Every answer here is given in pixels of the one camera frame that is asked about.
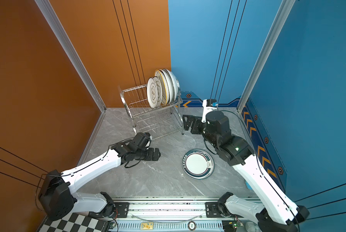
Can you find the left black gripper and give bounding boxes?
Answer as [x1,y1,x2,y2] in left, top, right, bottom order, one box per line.
[136,147,163,160]

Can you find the chrome wire dish rack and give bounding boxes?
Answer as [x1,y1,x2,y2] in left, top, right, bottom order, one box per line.
[118,84,184,139]

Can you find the white plate grey pattern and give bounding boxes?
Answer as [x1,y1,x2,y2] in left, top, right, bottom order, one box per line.
[147,78,157,109]
[153,76,162,108]

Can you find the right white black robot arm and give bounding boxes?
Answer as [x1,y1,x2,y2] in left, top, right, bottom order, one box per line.
[182,111,309,232]

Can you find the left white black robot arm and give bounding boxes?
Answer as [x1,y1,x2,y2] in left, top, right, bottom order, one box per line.
[38,132,161,221]

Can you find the large white plate black rim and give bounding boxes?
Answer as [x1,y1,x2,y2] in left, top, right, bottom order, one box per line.
[163,69,179,103]

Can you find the light blue toy microphone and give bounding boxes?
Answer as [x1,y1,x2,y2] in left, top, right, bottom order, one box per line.
[245,181,253,190]

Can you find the yellow rim dotted plate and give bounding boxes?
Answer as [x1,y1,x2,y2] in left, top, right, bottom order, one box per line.
[155,70,170,106]

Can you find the black white checkerboard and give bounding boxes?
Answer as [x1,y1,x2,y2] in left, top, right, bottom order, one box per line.
[37,213,110,232]

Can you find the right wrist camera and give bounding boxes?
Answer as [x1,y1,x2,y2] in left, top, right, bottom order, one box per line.
[202,99,218,123]

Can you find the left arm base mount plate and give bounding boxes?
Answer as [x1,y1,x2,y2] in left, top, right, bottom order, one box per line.
[110,202,130,219]

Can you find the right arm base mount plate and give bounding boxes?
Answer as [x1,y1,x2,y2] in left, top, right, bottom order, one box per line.
[205,202,222,218]

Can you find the aluminium front rail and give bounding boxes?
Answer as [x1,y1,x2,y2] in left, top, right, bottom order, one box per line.
[52,197,292,232]

